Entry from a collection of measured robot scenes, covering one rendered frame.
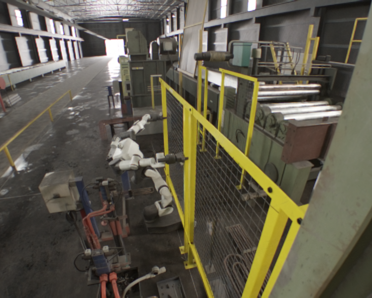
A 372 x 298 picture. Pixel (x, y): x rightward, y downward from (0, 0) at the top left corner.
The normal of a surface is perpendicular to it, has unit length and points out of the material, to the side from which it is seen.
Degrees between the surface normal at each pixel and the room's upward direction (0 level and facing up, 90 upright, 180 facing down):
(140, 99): 90
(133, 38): 90
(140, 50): 90
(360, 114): 90
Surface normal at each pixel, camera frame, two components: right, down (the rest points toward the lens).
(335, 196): -0.96, 0.12
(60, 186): 0.26, 0.44
